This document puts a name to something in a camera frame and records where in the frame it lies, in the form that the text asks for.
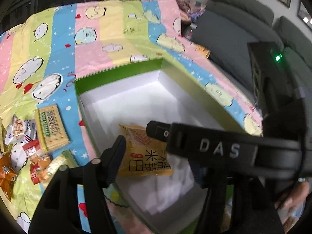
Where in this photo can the colourful cartoon striped bedsheet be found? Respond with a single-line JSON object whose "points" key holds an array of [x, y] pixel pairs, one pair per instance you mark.
{"points": [[42, 57]]}

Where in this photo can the dark orange snack bag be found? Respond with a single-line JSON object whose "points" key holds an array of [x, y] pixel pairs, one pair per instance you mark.
{"points": [[7, 175]]}

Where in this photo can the yellow-green corn snack bag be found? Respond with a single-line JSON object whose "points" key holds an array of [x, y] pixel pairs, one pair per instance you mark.
{"points": [[65, 158]]}

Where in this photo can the soda cracker pack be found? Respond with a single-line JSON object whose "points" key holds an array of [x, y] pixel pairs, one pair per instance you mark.
{"points": [[51, 132]]}

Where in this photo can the yellow rice cake packet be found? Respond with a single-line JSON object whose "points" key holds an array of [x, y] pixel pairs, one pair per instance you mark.
{"points": [[143, 155]]}

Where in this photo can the red snack packet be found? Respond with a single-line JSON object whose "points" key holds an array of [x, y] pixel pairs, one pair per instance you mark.
{"points": [[39, 159]]}

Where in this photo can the black camera box with led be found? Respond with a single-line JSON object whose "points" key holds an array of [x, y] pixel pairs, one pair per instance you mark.
{"points": [[275, 88]]}

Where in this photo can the green white cardboard box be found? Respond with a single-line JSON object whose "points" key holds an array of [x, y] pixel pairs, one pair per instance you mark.
{"points": [[152, 94]]}

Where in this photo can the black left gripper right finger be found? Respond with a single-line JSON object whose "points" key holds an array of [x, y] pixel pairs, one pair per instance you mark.
{"points": [[252, 212]]}

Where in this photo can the white peanut snack bag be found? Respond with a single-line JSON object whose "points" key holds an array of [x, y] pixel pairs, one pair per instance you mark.
{"points": [[20, 131]]}

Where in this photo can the person's right hand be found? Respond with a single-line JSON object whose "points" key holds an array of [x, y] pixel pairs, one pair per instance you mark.
{"points": [[296, 196]]}

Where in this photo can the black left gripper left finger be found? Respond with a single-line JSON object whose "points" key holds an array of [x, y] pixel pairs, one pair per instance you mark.
{"points": [[74, 201]]}

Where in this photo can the grey sofa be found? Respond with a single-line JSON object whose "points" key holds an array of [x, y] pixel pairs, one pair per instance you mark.
{"points": [[227, 26]]}

